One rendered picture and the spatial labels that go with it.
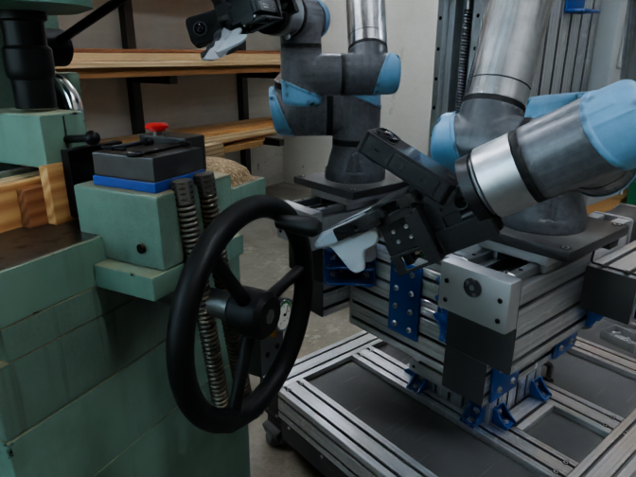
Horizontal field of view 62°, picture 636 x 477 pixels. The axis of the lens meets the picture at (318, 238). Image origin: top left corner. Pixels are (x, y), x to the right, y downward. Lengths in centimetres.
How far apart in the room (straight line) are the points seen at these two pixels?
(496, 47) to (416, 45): 340
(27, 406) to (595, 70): 126
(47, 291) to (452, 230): 45
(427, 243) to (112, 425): 49
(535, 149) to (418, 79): 356
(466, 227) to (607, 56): 89
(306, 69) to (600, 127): 60
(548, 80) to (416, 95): 288
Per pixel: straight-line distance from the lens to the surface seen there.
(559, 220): 98
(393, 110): 416
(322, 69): 99
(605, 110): 51
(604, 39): 139
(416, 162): 55
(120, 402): 79
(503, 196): 52
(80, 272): 68
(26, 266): 64
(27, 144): 80
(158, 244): 63
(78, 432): 76
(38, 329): 66
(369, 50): 102
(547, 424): 155
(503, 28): 68
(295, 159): 474
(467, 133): 64
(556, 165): 51
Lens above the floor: 111
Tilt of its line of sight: 19 degrees down
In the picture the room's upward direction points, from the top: straight up
